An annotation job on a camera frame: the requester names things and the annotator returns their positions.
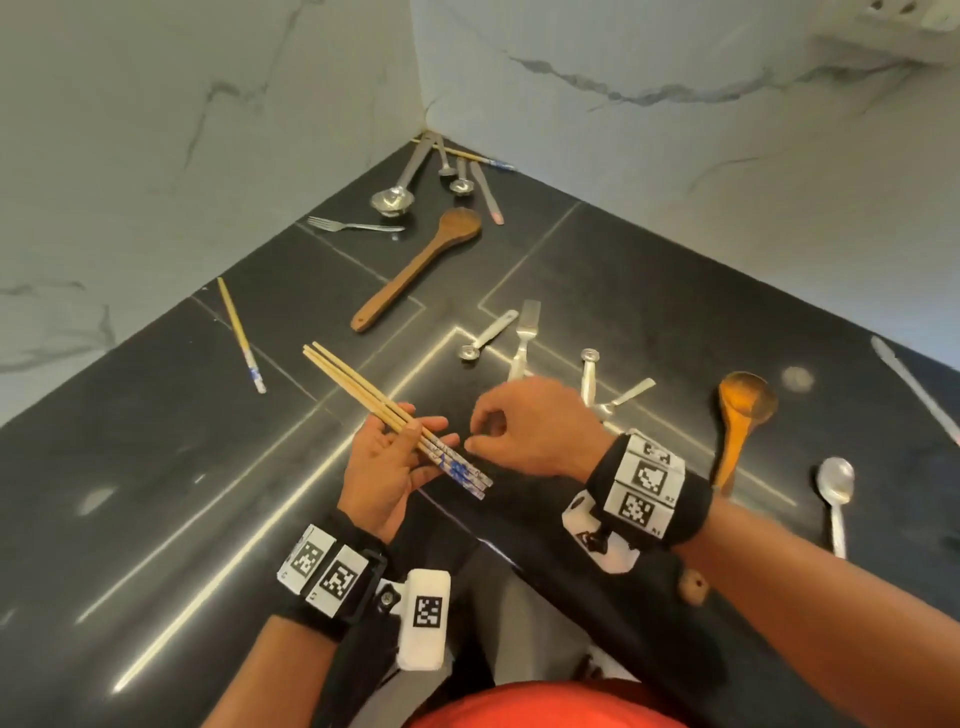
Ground person's left hand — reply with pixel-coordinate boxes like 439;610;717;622
337;414;461;545

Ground person's right hand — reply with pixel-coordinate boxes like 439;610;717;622
463;376;613;483

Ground small steel teaspoon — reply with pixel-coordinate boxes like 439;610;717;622
596;377;658;418

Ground steel fork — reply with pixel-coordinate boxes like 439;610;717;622
307;215;407;235
508;299;543;382

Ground dark brown wooden spoon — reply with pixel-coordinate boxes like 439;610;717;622
350;207;483;334

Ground orange wooden spoon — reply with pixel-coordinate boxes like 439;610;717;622
678;371;779;607

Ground steel butter knife back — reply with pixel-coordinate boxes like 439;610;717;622
470;161;506;226

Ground steel butter knife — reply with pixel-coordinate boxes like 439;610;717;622
470;161;506;226
869;335;960;449

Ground large steel ladle spoon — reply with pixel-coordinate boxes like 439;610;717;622
369;133;438;220

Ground steel tablespoon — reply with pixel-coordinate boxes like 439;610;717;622
815;455;856;561

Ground person's right forearm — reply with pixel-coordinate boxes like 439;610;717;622
674;494;960;728

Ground person's red shirt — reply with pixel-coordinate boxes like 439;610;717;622
403;678;670;728

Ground black left wristband white markers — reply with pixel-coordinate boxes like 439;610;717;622
275;509;390;643

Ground black wristband white markers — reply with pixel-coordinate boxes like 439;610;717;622
275;509;390;643
584;431;714;549

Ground black right wristband white markers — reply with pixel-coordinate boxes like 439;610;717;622
584;431;714;549

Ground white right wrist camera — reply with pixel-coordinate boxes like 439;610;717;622
562;491;640;575

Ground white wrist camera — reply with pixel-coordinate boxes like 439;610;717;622
378;568;454;673
562;491;640;575

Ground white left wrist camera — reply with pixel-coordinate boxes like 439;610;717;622
378;568;454;673

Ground white wall socket with switch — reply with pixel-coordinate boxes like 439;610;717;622
813;0;960;67

